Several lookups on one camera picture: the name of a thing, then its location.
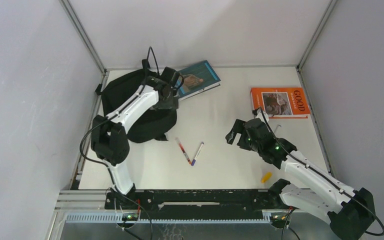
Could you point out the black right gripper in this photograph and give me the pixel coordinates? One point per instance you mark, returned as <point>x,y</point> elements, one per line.
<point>238,127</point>

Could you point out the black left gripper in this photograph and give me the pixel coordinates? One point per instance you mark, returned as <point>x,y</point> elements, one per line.
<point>173,103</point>

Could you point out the teal hardcover book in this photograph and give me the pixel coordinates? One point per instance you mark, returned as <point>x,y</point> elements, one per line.
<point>197,78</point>

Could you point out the black backpack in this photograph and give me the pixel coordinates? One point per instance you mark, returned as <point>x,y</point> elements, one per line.
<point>127,116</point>

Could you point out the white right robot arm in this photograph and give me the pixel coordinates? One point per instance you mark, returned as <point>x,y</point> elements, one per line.
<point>348,212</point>

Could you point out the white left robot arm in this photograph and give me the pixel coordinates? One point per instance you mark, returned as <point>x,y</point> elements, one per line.
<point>114,156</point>

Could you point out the purple marker pen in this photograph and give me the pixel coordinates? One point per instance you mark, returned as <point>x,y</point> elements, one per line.
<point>197,153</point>

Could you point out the orange book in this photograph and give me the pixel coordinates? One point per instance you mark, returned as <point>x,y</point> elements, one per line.
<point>280,102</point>

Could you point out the red marker pen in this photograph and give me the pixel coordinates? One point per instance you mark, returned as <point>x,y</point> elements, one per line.
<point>183,150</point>

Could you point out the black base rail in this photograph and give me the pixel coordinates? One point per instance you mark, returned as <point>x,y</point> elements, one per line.
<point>197,205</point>

